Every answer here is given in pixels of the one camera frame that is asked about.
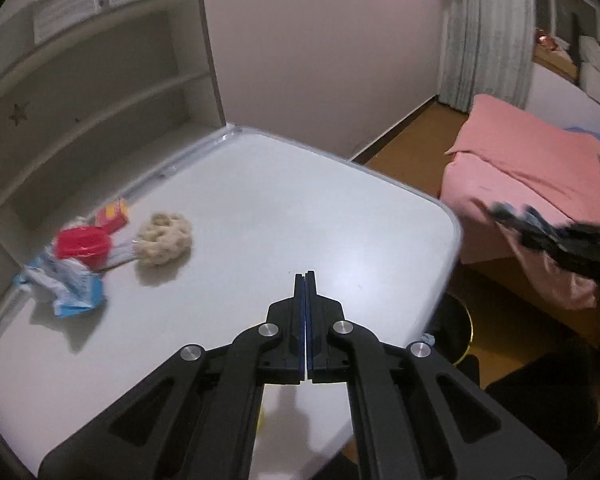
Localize black bin with gold rim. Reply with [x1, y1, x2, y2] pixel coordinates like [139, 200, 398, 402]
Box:
[420, 287, 477, 367]

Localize cartoon print blue packet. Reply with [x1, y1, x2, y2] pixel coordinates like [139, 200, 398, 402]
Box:
[12, 250, 104, 318]

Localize white desk shelf unit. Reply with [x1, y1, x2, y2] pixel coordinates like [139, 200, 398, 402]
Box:
[0, 0, 227, 271]

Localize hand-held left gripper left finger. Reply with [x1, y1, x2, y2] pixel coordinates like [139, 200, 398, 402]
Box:
[37, 271, 307, 480]

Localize window frame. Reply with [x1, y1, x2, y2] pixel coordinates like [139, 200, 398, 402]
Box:
[540, 0, 600, 56]

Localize white drawer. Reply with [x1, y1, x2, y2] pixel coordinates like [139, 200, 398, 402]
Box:
[0, 240, 26, 331]

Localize silver wrapper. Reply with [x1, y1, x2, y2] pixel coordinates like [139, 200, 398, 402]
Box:
[100, 240, 141, 268]

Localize pink bed blanket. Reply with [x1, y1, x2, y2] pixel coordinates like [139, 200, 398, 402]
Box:
[440, 92, 600, 311]

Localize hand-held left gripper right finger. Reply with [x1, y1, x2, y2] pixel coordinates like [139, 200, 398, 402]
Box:
[305, 270, 567, 480]

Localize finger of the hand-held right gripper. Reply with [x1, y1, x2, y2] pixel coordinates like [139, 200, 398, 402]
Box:
[517, 205, 581, 257]

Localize red snack packet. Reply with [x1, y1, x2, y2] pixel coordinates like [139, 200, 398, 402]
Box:
[55, 225, 112, 267]

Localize white pillow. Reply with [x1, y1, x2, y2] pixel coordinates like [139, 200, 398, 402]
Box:
[577, 35, 600, 107]

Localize grey curtain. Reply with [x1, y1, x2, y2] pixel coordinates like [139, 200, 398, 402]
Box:
[437, 0, 538, 113]

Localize small red box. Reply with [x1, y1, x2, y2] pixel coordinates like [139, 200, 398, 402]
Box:
[94, 198, 131, 231]

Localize beige plush toy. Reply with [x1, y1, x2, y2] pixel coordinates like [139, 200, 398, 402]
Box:
[134, 211, 193, 267]

